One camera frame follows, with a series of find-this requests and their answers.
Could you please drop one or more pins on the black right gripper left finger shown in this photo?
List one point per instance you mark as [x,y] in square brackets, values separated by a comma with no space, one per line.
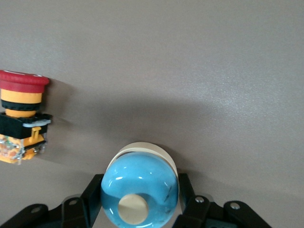
[78,209]

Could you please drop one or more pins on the blue knob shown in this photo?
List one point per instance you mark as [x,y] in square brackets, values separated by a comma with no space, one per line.
[142,171]

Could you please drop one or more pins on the red orange emergency stop button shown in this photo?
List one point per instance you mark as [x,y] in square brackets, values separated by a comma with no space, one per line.
[21,99]

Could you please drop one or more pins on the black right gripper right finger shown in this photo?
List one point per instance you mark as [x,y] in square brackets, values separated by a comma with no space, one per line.
[197,213]

